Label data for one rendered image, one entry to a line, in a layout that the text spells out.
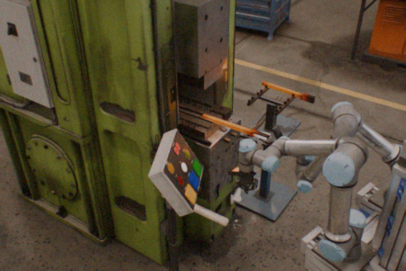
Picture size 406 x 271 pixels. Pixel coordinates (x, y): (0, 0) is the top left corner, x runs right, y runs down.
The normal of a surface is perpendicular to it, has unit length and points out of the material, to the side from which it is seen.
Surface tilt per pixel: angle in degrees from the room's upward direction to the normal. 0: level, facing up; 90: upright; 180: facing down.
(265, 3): 89
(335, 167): 83
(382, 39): 90
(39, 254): 0
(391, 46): 90
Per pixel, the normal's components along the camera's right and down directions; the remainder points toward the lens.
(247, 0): -0.46, 0.48
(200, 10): 0.84, 0.29
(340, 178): -0.66, 0.31
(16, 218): 0.00, -0.83
